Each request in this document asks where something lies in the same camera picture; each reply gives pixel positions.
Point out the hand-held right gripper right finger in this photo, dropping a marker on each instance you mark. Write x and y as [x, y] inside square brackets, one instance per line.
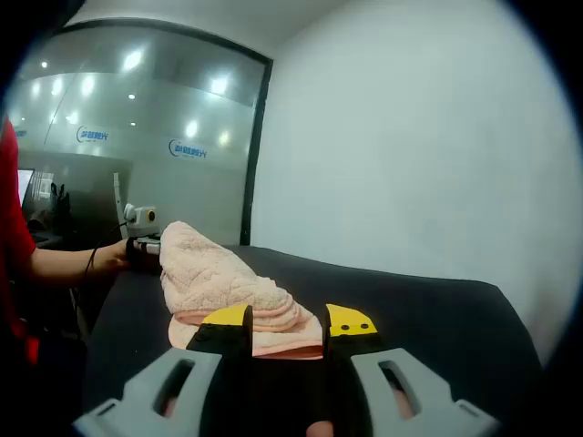
[432, 400]

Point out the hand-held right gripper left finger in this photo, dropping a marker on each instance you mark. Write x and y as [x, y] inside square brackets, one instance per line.
[150, 387]

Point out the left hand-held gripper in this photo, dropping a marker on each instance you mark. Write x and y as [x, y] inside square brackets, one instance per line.
[143, 216]

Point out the pink fluffy towel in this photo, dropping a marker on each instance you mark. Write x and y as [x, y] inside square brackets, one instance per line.
[205, 273]

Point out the person's left hand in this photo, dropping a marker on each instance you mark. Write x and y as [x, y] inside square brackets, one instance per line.
[113, 257]

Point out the person's right hand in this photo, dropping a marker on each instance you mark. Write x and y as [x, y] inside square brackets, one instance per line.
[319, 429]

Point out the black spiky object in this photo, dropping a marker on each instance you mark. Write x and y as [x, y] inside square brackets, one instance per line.
[60, 198]

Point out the computer monitor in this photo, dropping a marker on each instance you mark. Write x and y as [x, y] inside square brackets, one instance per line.
[25, 186]

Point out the glass partition with black frame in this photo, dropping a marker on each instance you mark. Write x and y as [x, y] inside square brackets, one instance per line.
[150, 136]

